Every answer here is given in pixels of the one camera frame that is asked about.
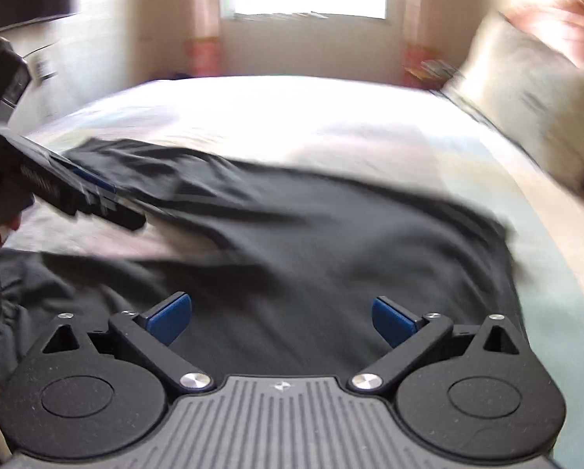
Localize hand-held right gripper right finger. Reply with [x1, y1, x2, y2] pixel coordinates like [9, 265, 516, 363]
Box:
[346, 295, 537, 396]

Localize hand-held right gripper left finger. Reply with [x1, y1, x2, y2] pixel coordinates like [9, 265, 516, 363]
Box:
[30, 290, 217, 396]

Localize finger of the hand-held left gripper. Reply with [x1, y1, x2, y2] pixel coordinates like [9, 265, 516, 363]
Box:
[70, 163, 149, 231]

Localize dark grey pants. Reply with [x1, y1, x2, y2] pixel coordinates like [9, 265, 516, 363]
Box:
[0, 137, 522, 387]

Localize pink striped curtain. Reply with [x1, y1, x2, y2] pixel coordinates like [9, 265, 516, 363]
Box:
[402, 0, 444, 89]
[177, 0, 224, 79]

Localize bed with patchwork floral sheet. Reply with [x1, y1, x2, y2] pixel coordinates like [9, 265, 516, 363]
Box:
[0, 75, 584, 469]

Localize wooden nightstand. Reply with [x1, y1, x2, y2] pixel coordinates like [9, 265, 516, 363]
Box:
[419, 59, 464, 89]

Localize large pale printed pillow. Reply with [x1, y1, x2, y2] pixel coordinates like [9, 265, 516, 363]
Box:
[441, 10, 584, 191]

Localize wooden carved headboard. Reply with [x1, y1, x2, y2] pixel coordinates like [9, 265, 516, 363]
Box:
[502, 0, 584, 50]

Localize wall power socket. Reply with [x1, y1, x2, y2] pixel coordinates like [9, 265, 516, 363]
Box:
[33, 59, 58, 81]

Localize black wall cable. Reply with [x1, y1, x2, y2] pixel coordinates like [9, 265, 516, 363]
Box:
[13, 41, 63, 59]

